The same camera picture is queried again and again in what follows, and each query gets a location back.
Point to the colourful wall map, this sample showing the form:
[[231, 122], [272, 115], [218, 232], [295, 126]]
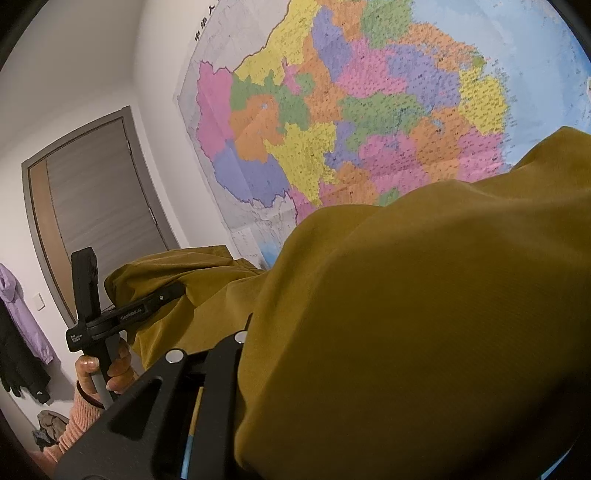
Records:
[[369, 115]]

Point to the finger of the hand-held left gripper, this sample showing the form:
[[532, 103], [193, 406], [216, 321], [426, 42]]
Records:
[[152, 302]]

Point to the grey door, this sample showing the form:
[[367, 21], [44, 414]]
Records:
[[97, 198]]

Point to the white light switch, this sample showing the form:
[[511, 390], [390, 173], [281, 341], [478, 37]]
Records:
[[39, 302]]

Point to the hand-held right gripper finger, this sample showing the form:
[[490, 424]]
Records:
[[221, 369]]

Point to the person's left hand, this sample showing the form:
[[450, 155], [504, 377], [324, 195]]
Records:
[[117, 369]]

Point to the purple hanging jacket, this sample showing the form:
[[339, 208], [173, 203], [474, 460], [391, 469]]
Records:
[[27, 318]]

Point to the olive green jacket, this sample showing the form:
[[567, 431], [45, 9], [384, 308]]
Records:
[[406, 323]]

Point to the black hanging garment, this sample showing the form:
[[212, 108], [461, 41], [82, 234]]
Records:
[[21, 369]]

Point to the pile of clothes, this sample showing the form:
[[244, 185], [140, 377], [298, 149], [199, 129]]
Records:
[[50, 427]]

